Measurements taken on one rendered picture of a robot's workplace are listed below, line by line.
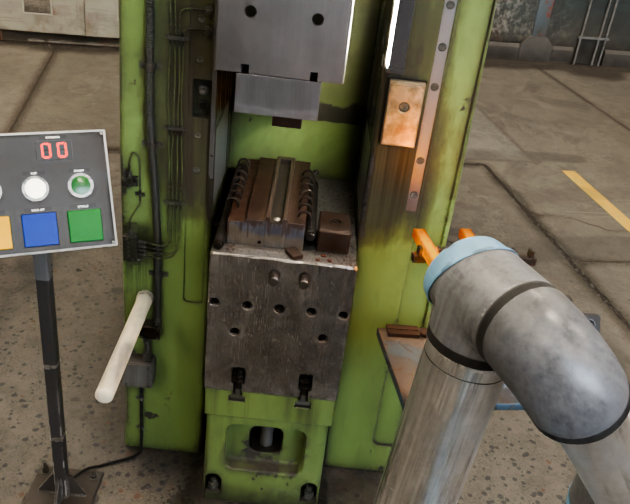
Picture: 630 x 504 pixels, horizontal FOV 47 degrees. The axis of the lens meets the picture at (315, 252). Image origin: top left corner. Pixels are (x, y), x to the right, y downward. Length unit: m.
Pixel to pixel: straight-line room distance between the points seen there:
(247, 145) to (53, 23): 4.99
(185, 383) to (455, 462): 1.50
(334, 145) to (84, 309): 1.47
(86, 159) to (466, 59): 0.95
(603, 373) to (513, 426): 2.13
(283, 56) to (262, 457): 1.25
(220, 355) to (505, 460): 1.21
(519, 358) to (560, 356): 0.04
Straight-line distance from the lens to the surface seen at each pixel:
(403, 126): 1.90
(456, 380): 0.92
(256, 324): 1.97
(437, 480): 1.02
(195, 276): 2.15
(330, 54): 1.71
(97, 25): 7.11
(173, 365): 2.35
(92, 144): 1.81
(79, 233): 1.78
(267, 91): 1.75
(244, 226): 1.89
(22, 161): 1.80
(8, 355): 3.07
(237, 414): 2.18
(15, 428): 2.75
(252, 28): 1.71
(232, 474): 2.36
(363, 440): 2.50
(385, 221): 2.03
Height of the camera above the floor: 1.85
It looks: 29 degrees down
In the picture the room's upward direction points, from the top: 7 degrees clockwise
